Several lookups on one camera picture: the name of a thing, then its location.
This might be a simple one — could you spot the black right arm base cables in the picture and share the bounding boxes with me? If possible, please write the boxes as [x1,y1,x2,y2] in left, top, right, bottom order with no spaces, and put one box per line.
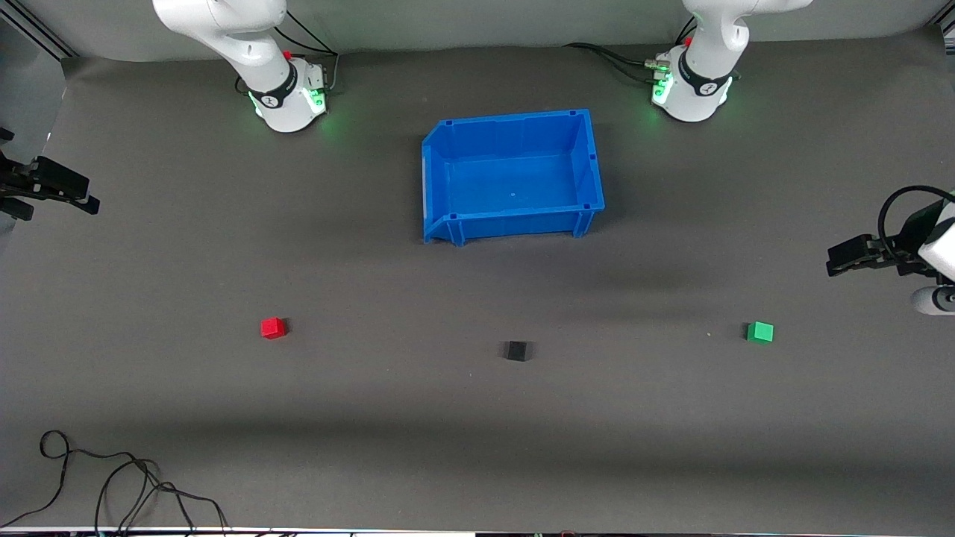
[235,11,341,96]

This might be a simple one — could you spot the black arm base cables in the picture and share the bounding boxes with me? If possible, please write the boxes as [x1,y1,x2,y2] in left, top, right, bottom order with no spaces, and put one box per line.
[563,15,698,84]
[235,11,341,96]

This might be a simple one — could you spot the dark aluminium frame rail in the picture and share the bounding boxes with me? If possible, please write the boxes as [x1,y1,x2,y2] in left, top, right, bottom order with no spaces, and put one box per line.
[0,0,77,59]

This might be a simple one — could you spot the black left arm base cables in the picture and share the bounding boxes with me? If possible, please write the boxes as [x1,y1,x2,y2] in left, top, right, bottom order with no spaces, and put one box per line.
[563,15,698,84]

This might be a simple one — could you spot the blue plastic storage bin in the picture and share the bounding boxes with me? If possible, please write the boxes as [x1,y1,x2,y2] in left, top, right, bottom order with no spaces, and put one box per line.
[422,109,606,246]

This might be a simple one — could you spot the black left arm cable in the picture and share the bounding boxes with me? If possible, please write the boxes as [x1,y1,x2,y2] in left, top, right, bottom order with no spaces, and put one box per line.
[878,186,955,258]

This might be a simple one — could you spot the thin black loose cable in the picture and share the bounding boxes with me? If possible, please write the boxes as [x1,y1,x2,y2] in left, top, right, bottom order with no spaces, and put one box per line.
[95,459,228,536]
[0,430,161,527]

